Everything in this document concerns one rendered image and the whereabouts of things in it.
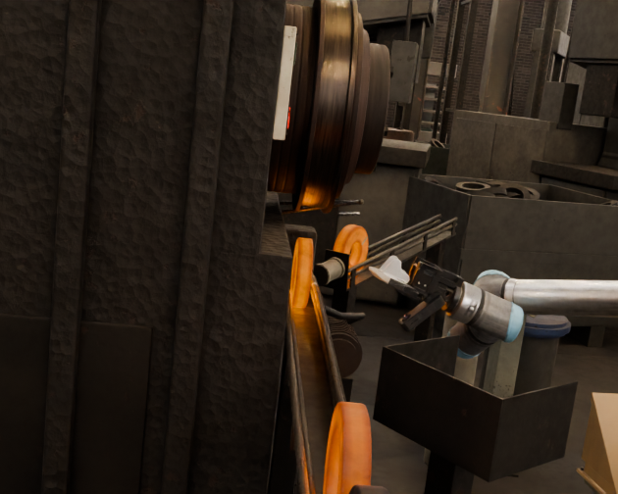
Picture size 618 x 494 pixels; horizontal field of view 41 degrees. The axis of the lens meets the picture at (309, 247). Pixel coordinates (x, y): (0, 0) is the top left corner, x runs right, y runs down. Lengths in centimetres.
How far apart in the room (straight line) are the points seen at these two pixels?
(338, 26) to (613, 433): 146
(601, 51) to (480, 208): 182
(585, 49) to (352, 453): 477
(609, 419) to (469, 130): 406
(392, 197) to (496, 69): 640
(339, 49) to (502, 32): 919
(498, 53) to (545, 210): 674
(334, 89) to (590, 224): 285
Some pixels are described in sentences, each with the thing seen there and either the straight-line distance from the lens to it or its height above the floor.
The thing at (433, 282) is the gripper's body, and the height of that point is 75.
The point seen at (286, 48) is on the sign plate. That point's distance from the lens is 135.
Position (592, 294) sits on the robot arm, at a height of 76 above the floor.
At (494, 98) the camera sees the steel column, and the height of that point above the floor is 126.
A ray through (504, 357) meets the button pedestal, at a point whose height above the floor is 38.
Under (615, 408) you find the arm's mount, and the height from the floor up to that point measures 34.
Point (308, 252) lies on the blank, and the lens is 181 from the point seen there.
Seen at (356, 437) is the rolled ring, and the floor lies 77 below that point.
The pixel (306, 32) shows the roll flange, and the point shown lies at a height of 125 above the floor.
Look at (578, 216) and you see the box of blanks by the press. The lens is 427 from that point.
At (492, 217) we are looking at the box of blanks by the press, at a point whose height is 65.
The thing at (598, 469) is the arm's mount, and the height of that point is 18.
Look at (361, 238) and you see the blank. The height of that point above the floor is 75.
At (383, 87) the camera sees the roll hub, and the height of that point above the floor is 116.
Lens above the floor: 115
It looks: 11 degrees down
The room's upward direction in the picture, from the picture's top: 7 degrees clockwise
